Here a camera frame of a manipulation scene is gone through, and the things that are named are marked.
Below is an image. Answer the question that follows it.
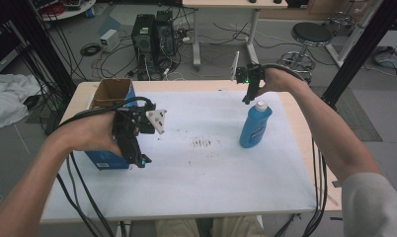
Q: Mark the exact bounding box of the blue bottle with white cap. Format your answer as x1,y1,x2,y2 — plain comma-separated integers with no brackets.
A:
238,100,274,149

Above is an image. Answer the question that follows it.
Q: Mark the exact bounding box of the black round stool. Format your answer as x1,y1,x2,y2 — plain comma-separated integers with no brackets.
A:
278,22,334,84

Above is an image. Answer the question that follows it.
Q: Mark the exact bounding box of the person's left hand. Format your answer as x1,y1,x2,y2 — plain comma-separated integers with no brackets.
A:
59,111,123,156

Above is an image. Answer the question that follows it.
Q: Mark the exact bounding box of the black computer tower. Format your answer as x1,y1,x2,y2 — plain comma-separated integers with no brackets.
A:
131,13,157,81
154,10,179,68

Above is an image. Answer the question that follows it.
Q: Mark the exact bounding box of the crumpled white cloth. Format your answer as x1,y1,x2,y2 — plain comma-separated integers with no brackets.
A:
0,71,41,131

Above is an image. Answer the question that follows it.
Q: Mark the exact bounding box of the blue cardboard box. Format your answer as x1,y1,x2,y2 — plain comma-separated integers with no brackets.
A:
84,78,138,171

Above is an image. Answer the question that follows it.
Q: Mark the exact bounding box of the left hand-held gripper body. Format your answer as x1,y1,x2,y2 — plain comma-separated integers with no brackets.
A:
113,103,168,141

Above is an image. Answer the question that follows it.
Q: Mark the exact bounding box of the grey floor mat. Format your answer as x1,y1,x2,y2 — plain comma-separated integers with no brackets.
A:
309,86,384,143

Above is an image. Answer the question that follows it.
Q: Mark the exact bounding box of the small white device box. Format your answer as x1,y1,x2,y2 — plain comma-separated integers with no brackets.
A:
99,29,120,53

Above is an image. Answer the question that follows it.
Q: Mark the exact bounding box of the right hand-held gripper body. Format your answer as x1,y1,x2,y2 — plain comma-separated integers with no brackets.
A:
230,50,266,87

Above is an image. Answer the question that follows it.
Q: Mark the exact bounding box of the bundle of black cables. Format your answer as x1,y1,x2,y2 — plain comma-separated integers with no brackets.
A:
17,19,76,136

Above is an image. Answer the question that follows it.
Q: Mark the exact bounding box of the person's right hand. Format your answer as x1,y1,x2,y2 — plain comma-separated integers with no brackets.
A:
257,67,306,97

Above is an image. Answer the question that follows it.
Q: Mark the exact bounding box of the round white table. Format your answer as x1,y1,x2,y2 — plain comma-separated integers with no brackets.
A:
38,0,98,23

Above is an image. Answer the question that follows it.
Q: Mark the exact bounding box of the desk with white legs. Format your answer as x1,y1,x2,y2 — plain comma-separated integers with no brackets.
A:
181,0,289,72

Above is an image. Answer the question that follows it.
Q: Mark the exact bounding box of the chrome stool base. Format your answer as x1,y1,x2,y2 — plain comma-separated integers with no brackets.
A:
324,11,357,32

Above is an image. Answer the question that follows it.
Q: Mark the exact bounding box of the white paper sheet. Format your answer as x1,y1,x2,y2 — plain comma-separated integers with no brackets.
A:
41,90,318,221

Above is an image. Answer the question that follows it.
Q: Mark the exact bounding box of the grey shirt sleeve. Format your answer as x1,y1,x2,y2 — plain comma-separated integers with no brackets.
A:
341,172,397,237

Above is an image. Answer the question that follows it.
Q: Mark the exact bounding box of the coiled black cable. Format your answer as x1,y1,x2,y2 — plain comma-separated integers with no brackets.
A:
79,42,103,57

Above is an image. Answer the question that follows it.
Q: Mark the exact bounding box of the black metal frame post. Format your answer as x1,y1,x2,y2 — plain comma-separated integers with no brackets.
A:
22,0,78,100
320,0,397,110

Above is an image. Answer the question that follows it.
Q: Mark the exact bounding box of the hand-held gripper black cable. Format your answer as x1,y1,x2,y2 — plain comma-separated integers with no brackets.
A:
262,62,329,237
56,96,155,237

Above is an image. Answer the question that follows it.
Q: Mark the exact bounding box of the right hand-held gripper black cable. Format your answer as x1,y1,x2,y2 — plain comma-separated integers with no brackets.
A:
262,62,329,237

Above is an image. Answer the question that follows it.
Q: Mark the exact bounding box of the left hand-held gripper black cable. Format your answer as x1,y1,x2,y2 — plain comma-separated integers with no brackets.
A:
56,96,155,237

